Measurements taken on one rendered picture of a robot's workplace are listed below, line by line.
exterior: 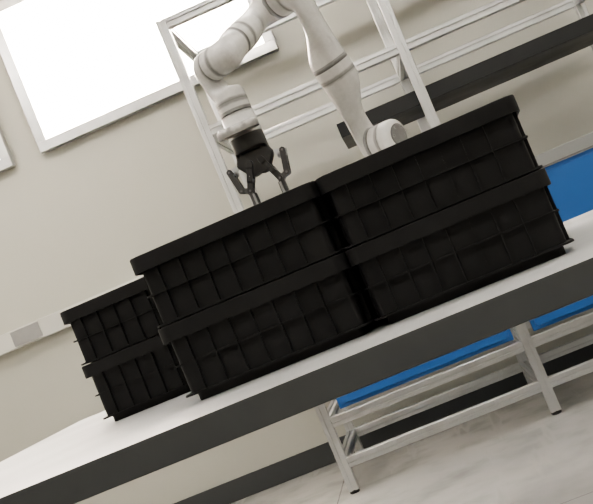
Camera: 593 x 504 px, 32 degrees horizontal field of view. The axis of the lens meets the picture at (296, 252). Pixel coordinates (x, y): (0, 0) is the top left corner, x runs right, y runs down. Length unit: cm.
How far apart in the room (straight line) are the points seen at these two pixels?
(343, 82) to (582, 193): 179
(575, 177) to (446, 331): 289
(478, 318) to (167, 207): 388
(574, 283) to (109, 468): 58
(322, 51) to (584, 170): 184
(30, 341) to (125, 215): 76
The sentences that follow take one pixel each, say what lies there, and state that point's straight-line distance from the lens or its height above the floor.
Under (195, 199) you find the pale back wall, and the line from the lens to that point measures 498.
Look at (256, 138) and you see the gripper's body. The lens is 218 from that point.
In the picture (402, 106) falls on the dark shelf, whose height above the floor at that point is 131.
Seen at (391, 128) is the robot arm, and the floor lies 107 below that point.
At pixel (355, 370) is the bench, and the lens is 121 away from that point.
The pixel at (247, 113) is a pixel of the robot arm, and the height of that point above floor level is 118.
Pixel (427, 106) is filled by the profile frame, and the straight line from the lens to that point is 405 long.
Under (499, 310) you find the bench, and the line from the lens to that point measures 120.
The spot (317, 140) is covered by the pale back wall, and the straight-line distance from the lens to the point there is 492.
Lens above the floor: 79
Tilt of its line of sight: 2 degrees up
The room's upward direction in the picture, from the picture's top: 23 degrees counter-clockwise
